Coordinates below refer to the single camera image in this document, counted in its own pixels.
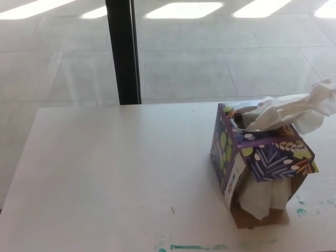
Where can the purple floral tissue box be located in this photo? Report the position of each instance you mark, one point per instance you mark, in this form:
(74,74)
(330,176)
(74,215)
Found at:
(273,157)

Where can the white tissue stack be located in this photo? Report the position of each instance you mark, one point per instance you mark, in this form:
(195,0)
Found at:
(256,197)

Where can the black window frame post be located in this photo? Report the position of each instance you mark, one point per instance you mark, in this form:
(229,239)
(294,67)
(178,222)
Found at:
(123,52)

